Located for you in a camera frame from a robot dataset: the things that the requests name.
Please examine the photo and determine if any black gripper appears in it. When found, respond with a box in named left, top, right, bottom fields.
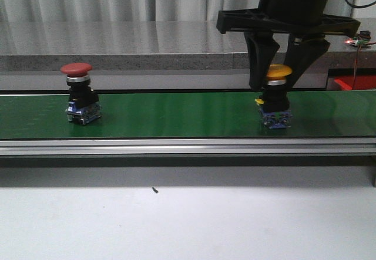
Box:
left=216, top=8, right=360, bottom=92

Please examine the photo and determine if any yellow mushroom push button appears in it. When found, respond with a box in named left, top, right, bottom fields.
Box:
left=255, top=64, right=292, bottom=129

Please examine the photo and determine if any red mushroom push button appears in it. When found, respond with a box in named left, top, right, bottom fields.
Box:
left=61, top=63, right=102, bottom=125

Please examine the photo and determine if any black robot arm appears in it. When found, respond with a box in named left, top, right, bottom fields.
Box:
left=216, top=0, right=360, bottom=92

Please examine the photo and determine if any small green circuit board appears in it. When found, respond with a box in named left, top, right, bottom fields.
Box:
left=344, top=30, right=375, bottom=48

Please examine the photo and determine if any green conveyor belt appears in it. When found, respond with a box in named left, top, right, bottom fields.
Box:
left=1, top=90, right=375, bottom=140

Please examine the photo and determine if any red plastic bin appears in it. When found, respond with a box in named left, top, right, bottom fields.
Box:
left=334, top=75, right=375, bottom=90

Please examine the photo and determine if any red orange wire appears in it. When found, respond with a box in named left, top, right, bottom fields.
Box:
left=351, top=44, right=362, bottom=90

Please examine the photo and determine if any aluminium conveyor frame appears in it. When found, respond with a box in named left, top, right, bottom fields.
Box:
left=1, top=138, right=375, bottom=188

